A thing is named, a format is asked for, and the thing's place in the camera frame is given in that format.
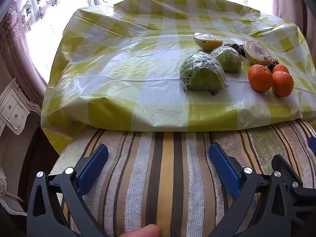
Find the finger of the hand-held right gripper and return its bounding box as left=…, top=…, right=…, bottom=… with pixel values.
left=308, top=136, right=316, bottom=155
left=272, top=154, right=316, bottom=218

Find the pink patterned curtain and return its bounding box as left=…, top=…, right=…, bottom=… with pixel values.
left=269, top=0, right=311, bottom=30
left=0, top=0, right=47, bottom=104

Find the white carved dresser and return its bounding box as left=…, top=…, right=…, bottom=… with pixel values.
left=0, top=78, right=41, bottom=136

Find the small wrapped green mango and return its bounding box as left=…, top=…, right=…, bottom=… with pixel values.
left=210, top=46, right=243, bottom=73

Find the striped brown beige cloth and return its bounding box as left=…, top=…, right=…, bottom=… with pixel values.
left=49, top=118, right=316, bottom=237

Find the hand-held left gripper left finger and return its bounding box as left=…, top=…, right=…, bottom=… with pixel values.
left=27, top=144, right=109, bottom=237

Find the yellow white checkered plastic tablecloth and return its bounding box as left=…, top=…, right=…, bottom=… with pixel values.
left=41, top=0, right=316, bottom=155

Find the white carved chair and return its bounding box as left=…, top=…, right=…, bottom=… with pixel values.
left=0, top=170, right=27, bottom=216

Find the orange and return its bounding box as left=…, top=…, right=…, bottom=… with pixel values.
left=272, top=71, right=294, bottom=97
left=272, top=64, right=290, bottom=74
left=248, top=64, right=273, bottom=92

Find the wrapped halved lemon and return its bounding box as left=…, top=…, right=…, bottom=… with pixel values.
left=244, top=40, right=273, bottom=66
left=193, top=32, right=224, bottom=50

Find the large wrapped green mango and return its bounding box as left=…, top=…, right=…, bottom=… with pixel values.
left=180, top=52, right=228, bottom=92

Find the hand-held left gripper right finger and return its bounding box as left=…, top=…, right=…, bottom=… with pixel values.
left=209, top=142, right=299, bottom=237

